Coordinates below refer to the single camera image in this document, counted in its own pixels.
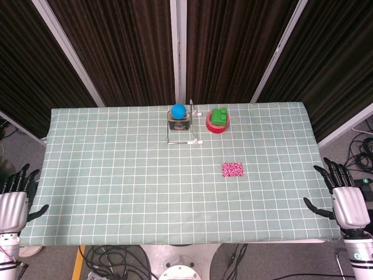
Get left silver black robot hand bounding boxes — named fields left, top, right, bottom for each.
left=0, top=163, right=50, bottom=234

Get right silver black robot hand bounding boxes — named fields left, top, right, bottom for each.
left=303, top=157, right=371, bottom=230

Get pink patterned square pad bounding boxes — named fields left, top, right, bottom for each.
left=221, top=162, right=244, bottom=178

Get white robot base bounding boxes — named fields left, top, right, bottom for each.
left=139, top=243, right=223, bottom=280

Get black foot pedal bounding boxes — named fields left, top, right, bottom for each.
left=353, top=177, right=373, bottom=202

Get white shoe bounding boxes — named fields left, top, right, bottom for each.
left=18, top=246, right=43, bottom=258

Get yellow floor tape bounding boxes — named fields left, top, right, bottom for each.
left=71, top=244, right=87, bottom=280

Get green grid tablecloth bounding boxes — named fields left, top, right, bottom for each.
left=19, top=101, right=342, bottom=247

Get dark brown curtain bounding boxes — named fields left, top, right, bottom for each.
left=48, top=0, right=176, bottom=107
left=185, top=0, right=298, bottom=104
left=258, top=0, right=373, bottom=143
left=0, top=0, right=97, bottom=140

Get red bowl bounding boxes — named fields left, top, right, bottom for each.
left=205, top=111, right=231, bottom=135

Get green toy block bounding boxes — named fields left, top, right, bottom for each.
left=211, top=107, right=229, bottom=127

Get dark green tin can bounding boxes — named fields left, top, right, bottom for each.
left=167, top=110, right=192, bottom=132

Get blue ball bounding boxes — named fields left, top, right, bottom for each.
left=170, top=103, right=187, bottom=121

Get black cable bundle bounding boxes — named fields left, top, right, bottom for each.
left=83, top=244, right=153, bottom=280
left=343, top=119, right=373, bottom=176

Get white frame rail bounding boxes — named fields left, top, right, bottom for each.
left=0, top=110, right=48, bottom=146
left=317, top=102, right=373, bottom=147

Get black cable with plug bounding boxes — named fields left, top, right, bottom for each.
left=226, top=243, right=249, bottom=280

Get white frame post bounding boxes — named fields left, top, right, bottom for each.
left=31, top=0, right=105, bottom=107
left=170, top=0, right=188, bottom=106
left=249, top=0, right=309, bottom=104

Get metal frame stand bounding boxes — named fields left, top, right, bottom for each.
left=166, top=99, right=204, bottom=146

